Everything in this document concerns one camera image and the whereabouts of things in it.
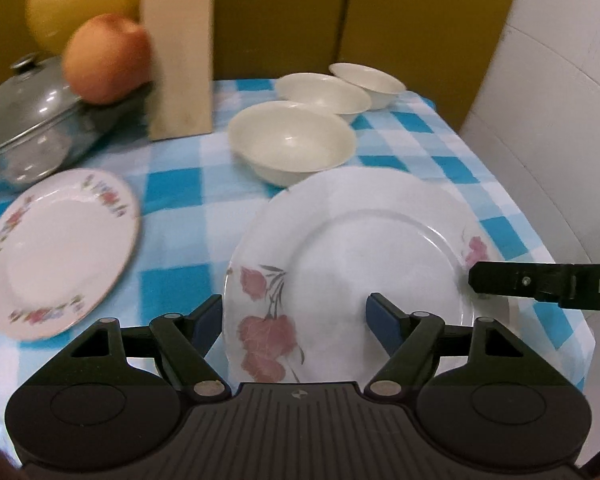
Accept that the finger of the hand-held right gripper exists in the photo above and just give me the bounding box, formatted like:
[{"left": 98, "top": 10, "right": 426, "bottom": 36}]
[{"left": 467, "top": 260, "right": 577, "bottom": 307}]

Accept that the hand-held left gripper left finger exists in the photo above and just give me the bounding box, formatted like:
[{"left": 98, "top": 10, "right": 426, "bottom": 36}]
[{"left": 55, "top": 294, "right": 232, "bottom": 404}]

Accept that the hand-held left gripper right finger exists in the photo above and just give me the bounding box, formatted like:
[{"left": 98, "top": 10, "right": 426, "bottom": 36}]
[{"left": 364, "top": 291, "right": 536, "bottom": 404}]

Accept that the large pink flower plate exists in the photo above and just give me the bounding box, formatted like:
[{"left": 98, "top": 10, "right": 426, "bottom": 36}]
[{"left": 223, "top": 166, "right": 512, "bottom": 386}]

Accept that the small floral rim plate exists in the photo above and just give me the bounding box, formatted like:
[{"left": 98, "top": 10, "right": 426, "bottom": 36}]
[{"left": 0, "top": 168, "right": 141, "bottom": 343}]

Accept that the white bowl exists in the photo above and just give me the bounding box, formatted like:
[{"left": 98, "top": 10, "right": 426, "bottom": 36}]
[
  {"left": 227, "top": 100, "right": 357, "bottom": 187},
  {"left": 274, "top": 73, "right": 372, "bottom": 125},
  {"left": 328, "top": 62, "right": 407, "bottom": 111}
]

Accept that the blue checked tablecloth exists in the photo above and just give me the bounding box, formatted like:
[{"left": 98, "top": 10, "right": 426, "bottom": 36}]
[{"left": 0, "top": 77, "right": 596, "bottom": 461}]

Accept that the metal pot with lid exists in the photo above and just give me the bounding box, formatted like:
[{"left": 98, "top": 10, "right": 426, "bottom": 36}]
[{"left": 0, "top": 53, "right": 106, "bottom": 194}]

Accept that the wooden knife block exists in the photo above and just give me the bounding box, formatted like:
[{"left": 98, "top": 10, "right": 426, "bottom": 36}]
[{"left": 142, "top": 0, "right": 216, "bottom": 141}]

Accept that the red apple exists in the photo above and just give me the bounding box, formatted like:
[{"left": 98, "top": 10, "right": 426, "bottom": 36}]
[{"left": 61, "top": 14, "right": 154, "bottom": 106}]

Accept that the brown wooden cabinet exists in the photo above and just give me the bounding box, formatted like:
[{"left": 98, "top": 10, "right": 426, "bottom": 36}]
[{"left": 0, "top": 0, "right": 527, "bottom": 131}]

